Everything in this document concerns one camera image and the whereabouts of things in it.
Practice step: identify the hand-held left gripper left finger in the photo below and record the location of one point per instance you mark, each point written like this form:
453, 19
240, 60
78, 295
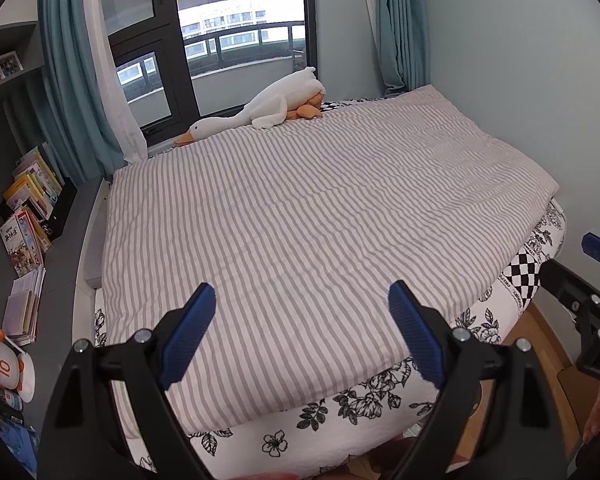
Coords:
190, 335

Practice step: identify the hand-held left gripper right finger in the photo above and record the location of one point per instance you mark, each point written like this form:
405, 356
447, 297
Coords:
417, 330

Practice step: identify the person's right hand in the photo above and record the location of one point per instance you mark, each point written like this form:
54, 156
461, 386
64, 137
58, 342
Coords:
597, 417

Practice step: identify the grey padded bed edge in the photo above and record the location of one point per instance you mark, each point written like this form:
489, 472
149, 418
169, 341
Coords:
96, 240

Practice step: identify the grey striped blanket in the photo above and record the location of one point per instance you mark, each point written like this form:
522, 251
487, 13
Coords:
305, 220

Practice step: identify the stack of thin booklets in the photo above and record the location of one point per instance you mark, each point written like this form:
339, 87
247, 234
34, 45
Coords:
22, 305

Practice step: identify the black book holder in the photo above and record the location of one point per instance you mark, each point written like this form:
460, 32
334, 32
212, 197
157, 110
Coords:
62, 210

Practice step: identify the blue box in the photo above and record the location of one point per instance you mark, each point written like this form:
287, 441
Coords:
15, 442

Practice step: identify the row of picture books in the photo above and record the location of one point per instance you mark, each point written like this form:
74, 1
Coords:
27, 195

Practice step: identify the white sheer curtain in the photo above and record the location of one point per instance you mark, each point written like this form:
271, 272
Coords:
372, 25
122, 110

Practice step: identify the white goose plush toy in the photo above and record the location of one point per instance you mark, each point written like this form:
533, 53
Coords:
275, 102

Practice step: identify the teal curtain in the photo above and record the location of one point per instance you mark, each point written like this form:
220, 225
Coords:
75, 75
402, 25

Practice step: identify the black framed window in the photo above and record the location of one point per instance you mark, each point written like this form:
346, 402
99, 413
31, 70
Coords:
170, 40

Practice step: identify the balcony railing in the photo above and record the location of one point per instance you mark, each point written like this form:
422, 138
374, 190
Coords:
245, 42

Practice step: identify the white photo frame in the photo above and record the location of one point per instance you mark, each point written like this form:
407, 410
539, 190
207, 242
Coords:
9, 64

